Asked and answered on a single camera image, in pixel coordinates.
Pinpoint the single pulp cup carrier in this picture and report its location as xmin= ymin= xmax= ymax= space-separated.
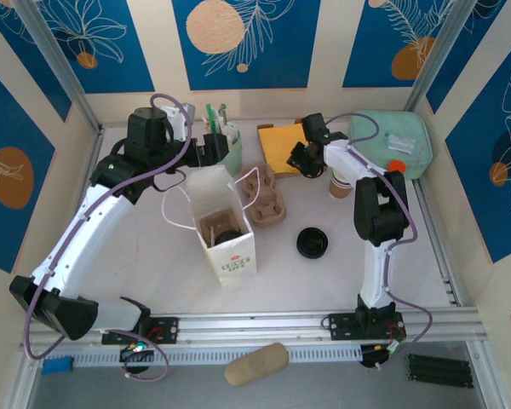
xmin=198 ymin=209 xmax=248 ymax=248

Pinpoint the black lidded coffee cup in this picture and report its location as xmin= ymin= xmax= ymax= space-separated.
xmin=215 ymin=228 xmax=244 ymax=247

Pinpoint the white paper bag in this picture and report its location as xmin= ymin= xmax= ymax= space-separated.
xmin=161 ymin=165 xmax=263 ymax=289

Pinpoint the yellow napkin stack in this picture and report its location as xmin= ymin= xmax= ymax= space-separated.
xmin=257 ymin=123 xmax=307 ymax=176

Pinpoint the brown paper cup stack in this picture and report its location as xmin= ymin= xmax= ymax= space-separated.
xmin=328 ymin=169 xmax=354 ymax=200

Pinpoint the cardboard napkin tray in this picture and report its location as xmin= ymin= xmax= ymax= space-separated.
xmin=256 ymin=122 xmax=312 ymax=179

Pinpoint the green wrapped straw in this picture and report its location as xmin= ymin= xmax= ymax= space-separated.
xmin=207 ymin=104 xmax=221 ymax=134

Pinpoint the pulp cup carrier stack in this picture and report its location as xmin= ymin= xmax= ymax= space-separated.
xmin=238 ymin=165 xmax=289 ymax=229

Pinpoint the mint green utensil cup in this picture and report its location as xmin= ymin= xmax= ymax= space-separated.
xmin=220 ymin=127 xmax=245 ymax=176

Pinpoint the mint green zip pouch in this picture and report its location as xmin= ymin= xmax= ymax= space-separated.
xmin=348 ymin=109 xmax=434 ymax=180

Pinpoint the small clear plastic packet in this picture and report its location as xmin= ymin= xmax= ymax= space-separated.
xmin=382 ymin=130 xmax=417 ymax=153

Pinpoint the black cup lid stack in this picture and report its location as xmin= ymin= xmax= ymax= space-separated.
xmin=296 ymin=228 xmax=329 ymax=259

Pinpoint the black base connector board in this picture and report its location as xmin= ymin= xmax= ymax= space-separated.
xmin=118 ymin=343 xmax=155 ymax=374
xmin=359 ymin=343 xmax=399 ymax=370

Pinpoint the brown cork roll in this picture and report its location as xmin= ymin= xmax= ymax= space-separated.
xmin=223 ymin=342 xmax=290 ymax=388

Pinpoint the blue foam piece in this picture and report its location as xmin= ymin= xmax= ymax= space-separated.
xmin=41 ymin=356 xmax=74 ymax=376

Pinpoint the black ridged block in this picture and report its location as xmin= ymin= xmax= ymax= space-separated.
xmin=405 ymin=353 xmax=474 ymax=389

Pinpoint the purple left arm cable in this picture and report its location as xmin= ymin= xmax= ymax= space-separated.
xmin=23 ymin=93 xmax=193 ymax=383

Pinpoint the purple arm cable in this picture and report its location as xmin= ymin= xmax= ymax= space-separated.
xmin=323 ymin=111 xmax=435 ymax=372
xmin=23 ymin=93 xmax=193 ymax=383

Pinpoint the aluminium frame post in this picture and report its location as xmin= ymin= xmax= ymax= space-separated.
xmin=402 ymin=0 xmax=480 ymax=112
xmin=12 ymin=0 xmax=104 ymax=133

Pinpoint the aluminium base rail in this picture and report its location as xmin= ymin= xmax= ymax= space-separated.
xmin=19 ymin=308 xmax=482 ymax=351

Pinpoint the white slotted cable duct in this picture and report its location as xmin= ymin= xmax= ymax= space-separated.
xmin=37 ymin=343 xmax=364 ymax=368

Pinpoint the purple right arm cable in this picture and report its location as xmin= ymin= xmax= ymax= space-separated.
xmin=323 ymin=111 xmax=435 ymax=372

